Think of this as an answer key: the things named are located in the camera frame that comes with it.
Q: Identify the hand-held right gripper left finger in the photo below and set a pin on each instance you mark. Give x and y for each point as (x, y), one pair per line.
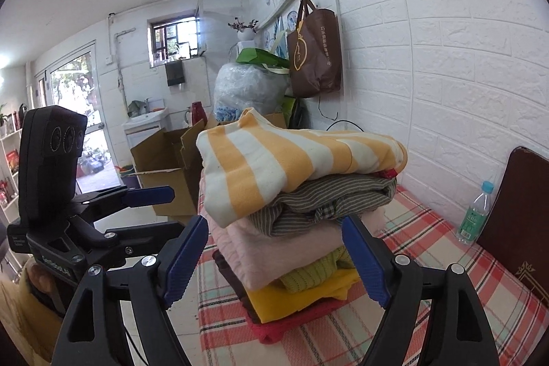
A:
(184, 263)

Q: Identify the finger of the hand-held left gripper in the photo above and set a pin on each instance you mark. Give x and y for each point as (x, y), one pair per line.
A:
(150, 196)
(141, 235)

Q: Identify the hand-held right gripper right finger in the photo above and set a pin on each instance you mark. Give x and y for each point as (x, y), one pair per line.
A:
(364, 259)

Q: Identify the dark brown garment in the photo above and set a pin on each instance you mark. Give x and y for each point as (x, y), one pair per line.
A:
(223, 263)

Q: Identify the yellow green knit garment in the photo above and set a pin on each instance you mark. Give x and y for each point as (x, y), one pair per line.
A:
(309, 271)

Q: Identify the pink garment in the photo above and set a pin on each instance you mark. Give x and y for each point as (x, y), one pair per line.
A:
(257, 254)

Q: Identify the grey striped garment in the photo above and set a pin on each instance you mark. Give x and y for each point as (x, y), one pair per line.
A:
(326, 194)

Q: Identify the yellow white striped garment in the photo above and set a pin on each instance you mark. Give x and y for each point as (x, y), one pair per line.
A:
(240, 160)

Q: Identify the red garment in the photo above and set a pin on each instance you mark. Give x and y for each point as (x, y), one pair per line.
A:
(274, 331)

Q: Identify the person's left hand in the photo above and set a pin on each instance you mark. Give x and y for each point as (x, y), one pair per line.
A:
(40, 280)

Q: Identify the open cardboard box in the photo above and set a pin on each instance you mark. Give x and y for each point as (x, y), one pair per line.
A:
(165, 177)

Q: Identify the white shelf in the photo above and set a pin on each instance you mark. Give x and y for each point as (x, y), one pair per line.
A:
(8, 194)

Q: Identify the red plaid blanket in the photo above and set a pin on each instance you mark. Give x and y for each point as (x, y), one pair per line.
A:
(429, 263)

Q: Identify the white sink cabinet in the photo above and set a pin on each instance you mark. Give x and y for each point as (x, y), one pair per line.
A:
(146, 130)

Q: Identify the glass door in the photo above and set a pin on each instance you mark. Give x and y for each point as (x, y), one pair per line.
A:
(73, 91)

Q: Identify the chrome faucet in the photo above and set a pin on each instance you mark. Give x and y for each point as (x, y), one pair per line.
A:
(148, 105)

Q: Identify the green label water bottle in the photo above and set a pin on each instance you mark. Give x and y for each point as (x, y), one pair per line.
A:
(474, 216)

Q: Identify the grey paper towel dispenser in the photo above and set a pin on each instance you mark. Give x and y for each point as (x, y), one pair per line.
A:
(176, 74)

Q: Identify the clear plastic bag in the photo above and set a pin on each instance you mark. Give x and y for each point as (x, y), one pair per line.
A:
(248, 87)

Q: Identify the window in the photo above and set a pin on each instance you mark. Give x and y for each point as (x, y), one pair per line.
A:
(173, 40)

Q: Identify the dark brown headboard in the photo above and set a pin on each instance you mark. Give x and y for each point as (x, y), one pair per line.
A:
(519, 220)

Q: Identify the green bag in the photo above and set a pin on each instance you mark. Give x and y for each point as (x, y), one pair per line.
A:
(261, 57)

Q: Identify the white vase with dried flowers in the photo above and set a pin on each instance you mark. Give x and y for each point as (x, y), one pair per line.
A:
(245, 32)

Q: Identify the brown tote bag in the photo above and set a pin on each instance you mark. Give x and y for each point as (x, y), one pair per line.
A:
(315, 53)

